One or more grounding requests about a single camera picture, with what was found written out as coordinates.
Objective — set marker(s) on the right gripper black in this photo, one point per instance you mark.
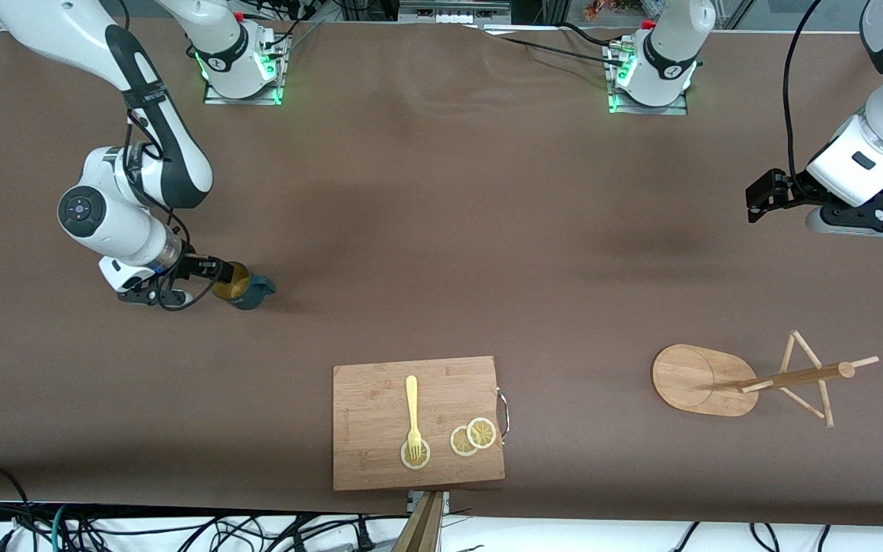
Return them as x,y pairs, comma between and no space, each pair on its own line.
198,266

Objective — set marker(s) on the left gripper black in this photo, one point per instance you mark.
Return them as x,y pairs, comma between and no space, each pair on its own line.
787,191

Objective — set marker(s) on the dark teal mug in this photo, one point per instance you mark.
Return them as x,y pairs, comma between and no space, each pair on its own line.
254,295

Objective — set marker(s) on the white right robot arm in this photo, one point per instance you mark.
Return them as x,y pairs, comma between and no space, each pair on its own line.
116,230

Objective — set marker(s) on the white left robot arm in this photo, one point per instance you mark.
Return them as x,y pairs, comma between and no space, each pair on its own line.
667,54

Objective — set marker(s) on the wooden cup rack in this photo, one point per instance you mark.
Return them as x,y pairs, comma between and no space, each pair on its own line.
694,379

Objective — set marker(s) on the wooden cutting board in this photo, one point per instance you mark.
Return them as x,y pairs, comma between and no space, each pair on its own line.
372,429

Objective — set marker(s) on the yellow plastic fork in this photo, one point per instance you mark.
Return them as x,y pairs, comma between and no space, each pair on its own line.
411,399

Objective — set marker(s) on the orange red background object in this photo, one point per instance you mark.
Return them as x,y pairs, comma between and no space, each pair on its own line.
610,8

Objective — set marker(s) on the dried lemon slice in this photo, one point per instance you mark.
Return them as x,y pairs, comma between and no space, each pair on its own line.
483,432
415,458
459,442

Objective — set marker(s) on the grey power strip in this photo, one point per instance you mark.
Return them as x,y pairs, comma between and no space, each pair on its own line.
453,14

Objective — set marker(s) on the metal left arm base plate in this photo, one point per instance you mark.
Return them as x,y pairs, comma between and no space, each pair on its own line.
679,109

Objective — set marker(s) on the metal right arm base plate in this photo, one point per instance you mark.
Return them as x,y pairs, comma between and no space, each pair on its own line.
277,88

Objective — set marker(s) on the small metal bracket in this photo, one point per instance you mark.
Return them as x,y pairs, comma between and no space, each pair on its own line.
413,500

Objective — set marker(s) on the wooden post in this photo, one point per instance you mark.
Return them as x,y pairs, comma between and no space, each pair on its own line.
422,529

